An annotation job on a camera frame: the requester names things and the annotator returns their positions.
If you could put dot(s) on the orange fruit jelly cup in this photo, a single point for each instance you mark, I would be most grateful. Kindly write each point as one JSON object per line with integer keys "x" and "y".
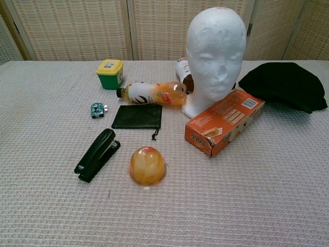
{"x": 147, "y": 166}

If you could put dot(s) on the woven folding screen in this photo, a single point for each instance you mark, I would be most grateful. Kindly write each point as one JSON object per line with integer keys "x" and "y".
{"x": 77, "y": 28}

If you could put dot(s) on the black baseball cap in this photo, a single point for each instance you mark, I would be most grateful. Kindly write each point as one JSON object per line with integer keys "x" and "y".
{"x": 282, "y": 86}

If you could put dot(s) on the white waffle weave tablecloth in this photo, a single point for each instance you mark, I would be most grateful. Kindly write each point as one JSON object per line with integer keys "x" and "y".
{"x": 164, "y": 200}

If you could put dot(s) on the black stapler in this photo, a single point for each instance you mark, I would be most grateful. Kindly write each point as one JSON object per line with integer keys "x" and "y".
{"x": 99, "y": 154}

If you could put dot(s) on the green tub with yellow lid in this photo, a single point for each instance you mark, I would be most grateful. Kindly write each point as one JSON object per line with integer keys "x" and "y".
{"x": 110, "y": 74}

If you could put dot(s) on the orange juice plastic bottle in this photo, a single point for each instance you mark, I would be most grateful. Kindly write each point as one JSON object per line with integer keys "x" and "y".
{"x": 151, "y": 94}

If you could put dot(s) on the small teal toy car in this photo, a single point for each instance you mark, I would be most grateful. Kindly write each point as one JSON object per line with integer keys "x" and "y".
{"x": 97, "y": 109}

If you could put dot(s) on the orange cardboard snack box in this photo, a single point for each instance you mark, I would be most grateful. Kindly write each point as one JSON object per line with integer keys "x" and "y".
{"x": 226, "y": 126}

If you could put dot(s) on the white foam mannequin head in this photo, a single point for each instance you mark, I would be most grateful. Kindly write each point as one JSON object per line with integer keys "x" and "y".
{"x": 214, "y": 59}

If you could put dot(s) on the brown drink bottle white label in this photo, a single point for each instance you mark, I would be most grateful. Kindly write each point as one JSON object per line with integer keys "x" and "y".
{"x": 185, "y": 74}

